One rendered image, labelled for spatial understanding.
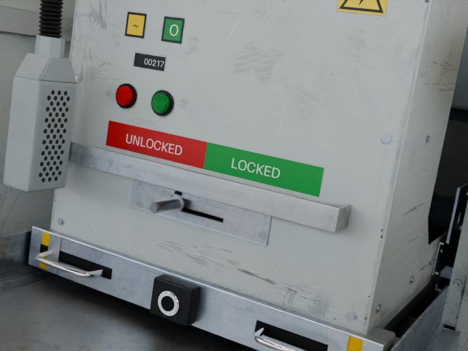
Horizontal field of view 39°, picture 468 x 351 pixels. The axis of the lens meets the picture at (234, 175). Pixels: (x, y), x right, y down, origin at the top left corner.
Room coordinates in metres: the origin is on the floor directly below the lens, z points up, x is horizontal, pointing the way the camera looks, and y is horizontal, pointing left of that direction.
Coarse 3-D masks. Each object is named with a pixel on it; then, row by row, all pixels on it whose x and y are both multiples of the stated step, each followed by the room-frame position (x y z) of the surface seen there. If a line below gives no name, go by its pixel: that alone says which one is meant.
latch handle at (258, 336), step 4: (260, 328) 0.75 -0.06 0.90; (264, 328) 0.75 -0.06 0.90; (256, 332) 0.74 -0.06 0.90; (260, 332) 0.74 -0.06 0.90; (264, 332) 0.75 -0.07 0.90; (256, 336) 0.73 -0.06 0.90; (260, 336) 0.73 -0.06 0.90; (256, 340) 0.72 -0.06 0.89; (260, 340) 0.72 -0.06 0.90; (264, 340) 0.72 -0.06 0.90; (268, 340) 0.72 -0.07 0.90; (264, 344) 0.72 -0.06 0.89; (268, 344) 0.72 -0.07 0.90; (272, 344) 0.71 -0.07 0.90; (276, 344) 0.71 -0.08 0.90; (280, 344) 0.71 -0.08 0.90; (272, 348) 0.71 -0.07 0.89; (276, 348) 0.71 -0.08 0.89; (280, 348) 0.71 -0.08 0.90; (284, 348) 0.71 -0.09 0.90; (288, 348) 0.71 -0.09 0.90
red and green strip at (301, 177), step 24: (120, 144) 0.89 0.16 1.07; (144, 144) 0.87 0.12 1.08; (168, 144) 0.86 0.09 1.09; (192, 144) 0.84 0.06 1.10; (216, 144) 0.82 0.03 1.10; (216, 168) 0.82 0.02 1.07; (240, 168) 0.80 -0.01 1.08; (264, 168) 0.79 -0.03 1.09; (288, 168) 0.78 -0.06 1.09; (312, 168) 0.76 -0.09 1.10; (312, 192) 0.76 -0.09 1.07
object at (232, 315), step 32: (32, 256) 0.94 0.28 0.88; (64, 256) 0.91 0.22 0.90; (96, 256) 0.88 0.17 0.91; (128, 256) 0.87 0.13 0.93; (96, 288) 0.88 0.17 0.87; (128, 288) 0.86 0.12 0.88; (224, 288) 0.80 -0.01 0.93; (224, 320) 0.79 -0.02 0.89; (256, 320) 0.77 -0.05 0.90; (288, 320) 0.75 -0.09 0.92; (320, 320) 0.74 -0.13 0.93
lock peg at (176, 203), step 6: (180, 192) 0.84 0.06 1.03; (174, 198) 0.84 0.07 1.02; (180, 198) 0.84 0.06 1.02; (156, 204) 0.80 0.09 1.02; (162, 204) 0.80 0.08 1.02; (168, 204) 0.81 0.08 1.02; (174, 204) 0.82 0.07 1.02; (180, 204) 0.84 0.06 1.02; (156, 210) 0.79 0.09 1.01; (162, 210) 0.80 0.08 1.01; (168, 210) 0.82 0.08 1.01; (174, 210) 0.84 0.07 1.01; (180, 210) 0.84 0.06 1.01
